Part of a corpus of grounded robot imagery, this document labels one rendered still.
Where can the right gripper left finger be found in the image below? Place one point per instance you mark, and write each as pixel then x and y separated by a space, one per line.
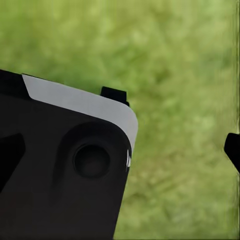
pixel 12 149

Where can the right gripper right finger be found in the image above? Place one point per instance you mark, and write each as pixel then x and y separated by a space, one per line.
pixel 232 149

